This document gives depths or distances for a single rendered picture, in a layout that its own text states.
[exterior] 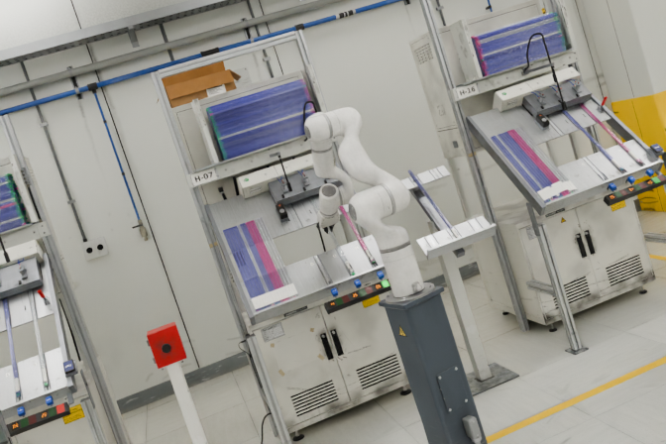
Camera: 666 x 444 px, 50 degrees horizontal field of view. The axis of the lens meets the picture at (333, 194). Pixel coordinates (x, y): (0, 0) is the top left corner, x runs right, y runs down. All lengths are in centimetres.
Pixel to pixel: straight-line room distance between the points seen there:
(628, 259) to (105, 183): 326
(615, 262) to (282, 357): 184
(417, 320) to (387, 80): 296
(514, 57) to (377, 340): 166
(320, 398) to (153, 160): 218
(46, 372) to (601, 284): 275
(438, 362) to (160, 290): 275
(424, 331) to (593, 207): 165
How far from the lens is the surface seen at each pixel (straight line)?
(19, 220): 356
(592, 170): 376
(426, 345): 268
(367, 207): 257
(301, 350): 352
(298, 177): 354
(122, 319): 510
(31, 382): 325
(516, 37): 406
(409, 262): 264
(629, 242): 418
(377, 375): 364
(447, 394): 275
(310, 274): 323
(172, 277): 505
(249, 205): 353
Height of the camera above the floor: 137
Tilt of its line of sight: 5 degrees down
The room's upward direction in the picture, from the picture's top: 18 degrees counter-clockwise
